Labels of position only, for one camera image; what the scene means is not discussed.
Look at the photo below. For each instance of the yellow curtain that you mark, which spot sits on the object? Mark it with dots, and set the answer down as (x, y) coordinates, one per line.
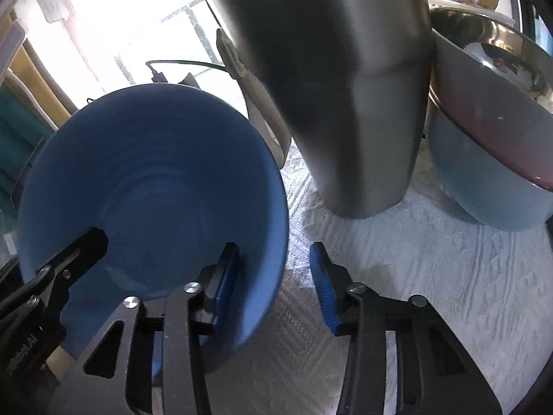
(32, 90)

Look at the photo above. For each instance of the teal curtain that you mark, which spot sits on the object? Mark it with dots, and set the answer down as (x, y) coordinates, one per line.
(17, 138)

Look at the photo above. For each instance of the white desk lamp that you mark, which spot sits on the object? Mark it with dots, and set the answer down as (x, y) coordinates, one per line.
(11, 43)

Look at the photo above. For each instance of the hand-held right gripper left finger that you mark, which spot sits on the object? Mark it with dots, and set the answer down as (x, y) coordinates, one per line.
(224, 285)

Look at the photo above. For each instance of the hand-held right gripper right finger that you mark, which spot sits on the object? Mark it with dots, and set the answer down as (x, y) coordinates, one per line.
(322, 285)

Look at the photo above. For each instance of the black charger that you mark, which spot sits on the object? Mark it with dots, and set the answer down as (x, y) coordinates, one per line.
(189, 80)

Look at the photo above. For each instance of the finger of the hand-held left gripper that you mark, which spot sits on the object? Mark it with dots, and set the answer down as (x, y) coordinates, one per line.
(82, 246)

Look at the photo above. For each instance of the pale pink bowl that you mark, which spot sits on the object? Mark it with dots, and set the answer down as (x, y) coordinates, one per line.
(475, 112)

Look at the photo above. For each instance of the deep blue bowl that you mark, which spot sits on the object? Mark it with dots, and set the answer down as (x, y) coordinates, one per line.
(151, 199)

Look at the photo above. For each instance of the light blue bowl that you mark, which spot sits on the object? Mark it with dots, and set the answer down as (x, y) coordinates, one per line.
(484, 181)

